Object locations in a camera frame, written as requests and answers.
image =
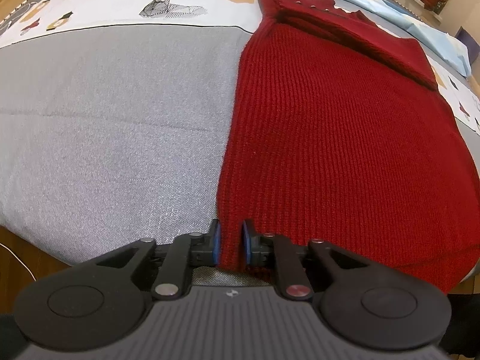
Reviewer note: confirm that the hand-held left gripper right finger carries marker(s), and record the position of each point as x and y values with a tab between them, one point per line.
246	242

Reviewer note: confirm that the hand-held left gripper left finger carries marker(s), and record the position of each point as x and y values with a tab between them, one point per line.
215	242

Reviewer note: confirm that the red knit sweater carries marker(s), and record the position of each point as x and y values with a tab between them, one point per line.
337	138

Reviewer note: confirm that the light blue sheet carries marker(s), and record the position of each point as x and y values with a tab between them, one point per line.
446	45

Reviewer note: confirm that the purple bag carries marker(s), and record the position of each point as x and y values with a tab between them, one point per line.
467	34

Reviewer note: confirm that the wooden bed frame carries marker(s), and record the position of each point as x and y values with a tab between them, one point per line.
15	237

